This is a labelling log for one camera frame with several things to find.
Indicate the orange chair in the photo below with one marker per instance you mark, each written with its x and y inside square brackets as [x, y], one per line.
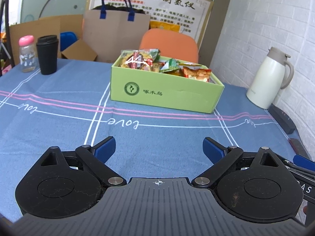
[169, 41]

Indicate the pile of assorted snack packets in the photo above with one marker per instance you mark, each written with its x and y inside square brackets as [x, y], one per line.
[137, 62]

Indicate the green cardboard box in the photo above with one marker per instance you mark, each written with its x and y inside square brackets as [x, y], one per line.
[160, 95]

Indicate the blue striped tablecloth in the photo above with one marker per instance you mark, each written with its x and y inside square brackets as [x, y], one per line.
[61, 118]

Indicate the blue plastic object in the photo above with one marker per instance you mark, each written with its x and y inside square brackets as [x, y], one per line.
[67, 39]

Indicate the clear bottle pink cap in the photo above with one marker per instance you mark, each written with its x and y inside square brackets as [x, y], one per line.
[27, 59]

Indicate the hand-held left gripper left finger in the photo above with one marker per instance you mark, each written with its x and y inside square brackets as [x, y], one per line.
[105, 149]

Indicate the white thermos jug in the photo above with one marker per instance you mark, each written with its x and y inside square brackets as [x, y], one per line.
[263, 83]

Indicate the black rectangular case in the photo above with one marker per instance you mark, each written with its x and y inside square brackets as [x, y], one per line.
[283, 120]

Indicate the framed text wall poster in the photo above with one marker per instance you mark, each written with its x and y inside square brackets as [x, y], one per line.
[172, 7]

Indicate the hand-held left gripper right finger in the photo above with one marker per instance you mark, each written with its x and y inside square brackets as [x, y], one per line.
[213, 150]

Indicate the black travel cup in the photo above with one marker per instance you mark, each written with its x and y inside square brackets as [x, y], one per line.
[48, 59]

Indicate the brown cardboard carton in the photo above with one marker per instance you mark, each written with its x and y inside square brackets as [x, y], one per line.
[37, 27]

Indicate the black stand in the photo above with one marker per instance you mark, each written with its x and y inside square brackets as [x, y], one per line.
[7, 29]

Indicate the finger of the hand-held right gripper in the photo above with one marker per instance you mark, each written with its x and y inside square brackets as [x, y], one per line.
[305, 163]

